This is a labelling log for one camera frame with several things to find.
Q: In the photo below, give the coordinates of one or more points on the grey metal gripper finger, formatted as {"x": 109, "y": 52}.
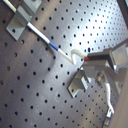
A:
{"x": 109, "y": 61}

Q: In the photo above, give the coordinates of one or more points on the grey cable clip centre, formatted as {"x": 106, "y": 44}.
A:
{"x": 79, "y": 82}

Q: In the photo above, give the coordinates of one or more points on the grey cable clip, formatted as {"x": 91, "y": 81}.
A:
{"x": 18, "y": 23}
{"x": 33, "y": 3}
{"x": 79, "y": 82}

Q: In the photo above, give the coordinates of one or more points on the grey cable clip top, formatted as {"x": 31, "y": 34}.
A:
{"x": 33, "y": 3}

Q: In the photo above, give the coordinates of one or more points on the grey cable clip upper left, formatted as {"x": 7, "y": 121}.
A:
{"x": 18, "y": 23}

